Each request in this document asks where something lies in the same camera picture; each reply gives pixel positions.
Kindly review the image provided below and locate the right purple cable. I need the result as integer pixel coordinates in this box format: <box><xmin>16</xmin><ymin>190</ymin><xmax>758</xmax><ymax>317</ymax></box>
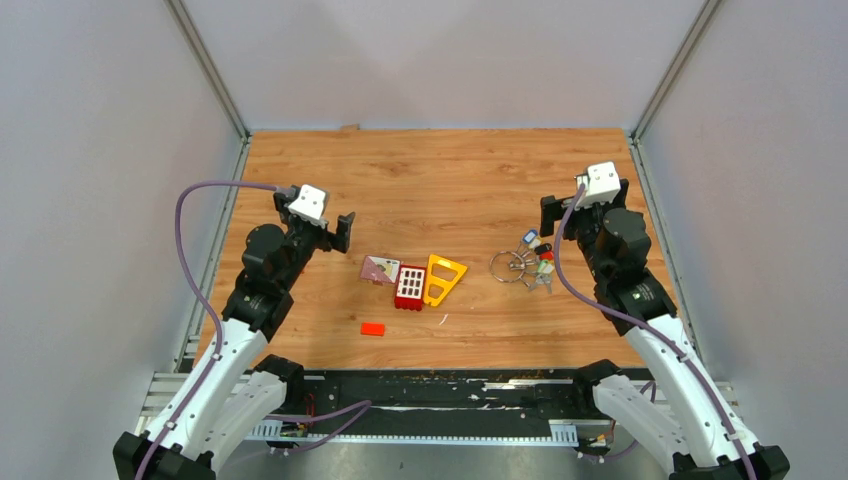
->
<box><xmin>553</xmin><ymin>182</ymin><xmax>760</xmax><ymax>480</ymax></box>

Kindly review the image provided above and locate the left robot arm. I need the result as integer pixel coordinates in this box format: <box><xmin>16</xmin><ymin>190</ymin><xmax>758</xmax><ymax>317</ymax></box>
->
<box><xmin>113</xmin><ymin>184</ymin><xmax>355</xmax><ymax>479</ymax></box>

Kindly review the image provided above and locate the purple cable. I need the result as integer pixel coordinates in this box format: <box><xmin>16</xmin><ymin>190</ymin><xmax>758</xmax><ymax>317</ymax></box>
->
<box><xmin>553</xmin><ymin>182</ymin><xmax>760</xmax><ymax>480</ymax></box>
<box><xmin>132</xmin><ymin>180</ymin><xmax>372</xmax><ymax>480</ymax></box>

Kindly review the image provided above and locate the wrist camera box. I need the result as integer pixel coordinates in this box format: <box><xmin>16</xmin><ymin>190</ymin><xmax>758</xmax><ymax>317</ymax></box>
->
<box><xmin>287</xmin><ymin>184</ymin><xmax>329</xmax><ymax>228</ymax></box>
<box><xmin>575</xmin><ymin>161</ymin><xmax>622</xmax><ymax>210</ymax></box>

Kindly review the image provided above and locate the yellow plastic triangle frame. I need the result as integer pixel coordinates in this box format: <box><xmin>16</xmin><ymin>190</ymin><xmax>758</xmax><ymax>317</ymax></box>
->
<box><xmin>423</xmin><ymin>254</ymin><xmax>468</xmax><ymax>307</ymax></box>

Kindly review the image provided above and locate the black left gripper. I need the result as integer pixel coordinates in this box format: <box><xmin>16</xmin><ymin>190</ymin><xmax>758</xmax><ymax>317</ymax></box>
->
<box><xmin>273</xmin><ymin>193</ymin><xmax>354</xmax><ymax>291</ymax></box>

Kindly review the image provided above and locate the small orange-red block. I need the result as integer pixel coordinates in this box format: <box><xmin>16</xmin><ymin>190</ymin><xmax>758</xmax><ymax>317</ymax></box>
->
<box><xmin>360</xmin><ymin>322</ymin><xmax>386</xmax><ymax>337</ymax></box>

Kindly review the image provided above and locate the large metal keyring with tags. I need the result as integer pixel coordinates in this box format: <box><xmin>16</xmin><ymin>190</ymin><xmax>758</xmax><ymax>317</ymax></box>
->
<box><xmin>488</xmin><ymin>229</ymin><xmax>555</xmax><ymax>294</ymax></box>

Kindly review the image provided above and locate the blue tagged key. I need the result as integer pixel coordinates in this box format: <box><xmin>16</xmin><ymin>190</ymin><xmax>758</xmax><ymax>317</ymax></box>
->
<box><xmin>518</xmin><ymin>229</ymin><xmax>539</xmax><ymax>251</ymax></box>

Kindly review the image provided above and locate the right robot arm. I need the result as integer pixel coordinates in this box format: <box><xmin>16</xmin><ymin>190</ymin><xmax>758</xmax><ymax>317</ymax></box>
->
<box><xmin>539</xmin><ymin>180</ymin><xmax>790</xmax><ymax>479</ymax></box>

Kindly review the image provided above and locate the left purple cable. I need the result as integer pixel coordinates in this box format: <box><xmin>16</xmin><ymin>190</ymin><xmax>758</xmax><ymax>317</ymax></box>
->
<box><xmin>132</xmin><ymin>180</ymin><xmax>372</xmax><ymax>480</ymax></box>

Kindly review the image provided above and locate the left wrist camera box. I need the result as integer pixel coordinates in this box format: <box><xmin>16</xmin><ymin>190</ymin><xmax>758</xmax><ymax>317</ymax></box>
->
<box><xmin>287</xmin><ymin>184</ymin><xmax>329</xmax><ymax>228</ymax></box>

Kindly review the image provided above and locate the aluminium front rail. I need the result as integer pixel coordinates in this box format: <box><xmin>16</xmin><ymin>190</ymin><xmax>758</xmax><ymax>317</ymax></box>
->
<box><xmin>142</xmin><ymin>372</ymin><xmax>745</xmax><ymax>446</ymax></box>

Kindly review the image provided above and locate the red window block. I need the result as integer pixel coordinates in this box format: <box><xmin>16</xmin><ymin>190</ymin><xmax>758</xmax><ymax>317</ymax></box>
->
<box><xmin>394</xmin><ymin>264</ymin><xmax>426</xmax><ymax>311</ymax></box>

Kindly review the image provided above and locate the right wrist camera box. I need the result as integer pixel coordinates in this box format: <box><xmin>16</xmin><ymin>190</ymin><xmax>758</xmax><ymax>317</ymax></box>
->
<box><xmin>575</xmin><ymin>161</ymin><xmax>622</xmax><ymax>210</ymax></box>

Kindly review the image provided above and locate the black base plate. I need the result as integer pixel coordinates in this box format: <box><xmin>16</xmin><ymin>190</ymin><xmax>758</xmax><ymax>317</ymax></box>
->
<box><xmin>288</xmin><ymin>368</ymin><xmax>608</xmax><ymax>420</ymax></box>

